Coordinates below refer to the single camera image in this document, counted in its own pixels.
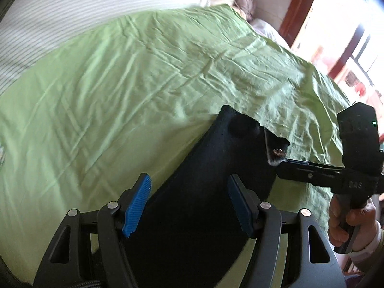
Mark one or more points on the white striped duvet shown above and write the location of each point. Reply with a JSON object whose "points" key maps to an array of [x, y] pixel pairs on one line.
{"points": [[63, 15]]}

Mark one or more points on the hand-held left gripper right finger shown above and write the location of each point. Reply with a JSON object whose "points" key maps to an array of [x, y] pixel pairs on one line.
{"points": [[240, 204]]}

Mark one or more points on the person's right hand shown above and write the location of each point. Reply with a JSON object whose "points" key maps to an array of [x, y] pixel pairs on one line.
{"points": [[349, 217]]}

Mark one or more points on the person's right forearm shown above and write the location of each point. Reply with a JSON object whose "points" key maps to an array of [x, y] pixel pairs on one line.
{"points": [[368, 253]]}

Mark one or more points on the white pillow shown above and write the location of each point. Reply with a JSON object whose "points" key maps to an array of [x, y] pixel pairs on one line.
{"points": [[268, 31]]}

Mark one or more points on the black pants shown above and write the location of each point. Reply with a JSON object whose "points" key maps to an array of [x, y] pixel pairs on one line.
{"points": [[192, 204]]}

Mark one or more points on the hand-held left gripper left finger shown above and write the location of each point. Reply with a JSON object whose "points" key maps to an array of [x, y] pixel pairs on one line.
{"points": [[137, 199]]}

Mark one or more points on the red wooden window frame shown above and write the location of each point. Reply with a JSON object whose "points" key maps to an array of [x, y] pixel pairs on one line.
{"points": [[303, 7]]}

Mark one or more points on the green bed sheet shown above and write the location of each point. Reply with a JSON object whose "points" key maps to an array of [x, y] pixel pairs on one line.
{"points": [[126, 102]]}

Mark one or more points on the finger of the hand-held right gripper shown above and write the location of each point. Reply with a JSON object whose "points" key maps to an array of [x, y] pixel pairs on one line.
{"points": [[309, 172]]}

